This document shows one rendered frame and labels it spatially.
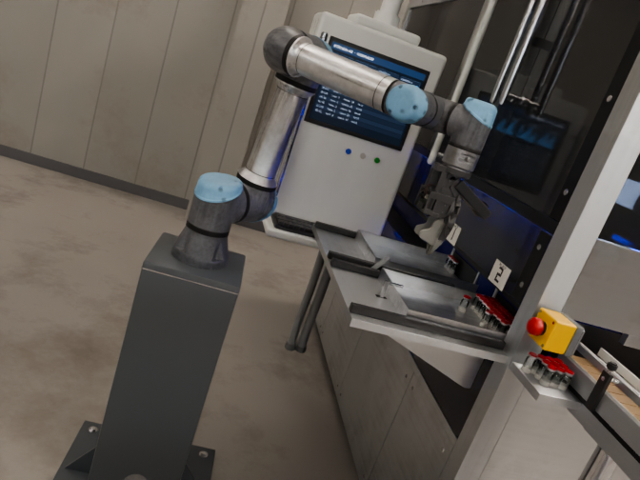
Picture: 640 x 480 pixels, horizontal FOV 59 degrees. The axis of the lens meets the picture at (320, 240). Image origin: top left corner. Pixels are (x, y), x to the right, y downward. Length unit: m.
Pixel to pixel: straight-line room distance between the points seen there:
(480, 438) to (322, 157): 1.16
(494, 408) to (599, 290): 0.37
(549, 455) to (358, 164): 1.20
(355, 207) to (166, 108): 2.60
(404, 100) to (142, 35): 3.54
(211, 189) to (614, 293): 0.99
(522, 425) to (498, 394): 0.12
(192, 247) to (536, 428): 0.98
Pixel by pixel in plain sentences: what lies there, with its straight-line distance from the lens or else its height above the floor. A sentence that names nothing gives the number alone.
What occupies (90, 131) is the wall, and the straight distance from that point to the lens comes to 4.73.
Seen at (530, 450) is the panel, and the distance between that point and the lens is 1.61.
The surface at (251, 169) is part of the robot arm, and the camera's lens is 1.57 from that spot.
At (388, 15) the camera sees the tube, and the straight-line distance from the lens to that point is 2.21.
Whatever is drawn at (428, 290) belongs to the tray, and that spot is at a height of 0.88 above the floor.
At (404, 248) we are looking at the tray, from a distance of 1.94.
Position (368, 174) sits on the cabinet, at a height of 1.05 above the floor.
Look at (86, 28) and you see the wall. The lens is 4.68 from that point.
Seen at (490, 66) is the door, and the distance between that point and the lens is 2.03.
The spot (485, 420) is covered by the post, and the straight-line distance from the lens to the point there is 1.50.
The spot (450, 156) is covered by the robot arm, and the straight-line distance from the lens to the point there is 1.29.
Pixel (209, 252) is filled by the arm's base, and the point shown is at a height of 0.83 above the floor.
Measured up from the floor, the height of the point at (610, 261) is 1.17.
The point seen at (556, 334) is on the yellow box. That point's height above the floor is 1.00.
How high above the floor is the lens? 1.36
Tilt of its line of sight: 16 degrees down
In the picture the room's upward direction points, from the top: 19 degrees clockwise
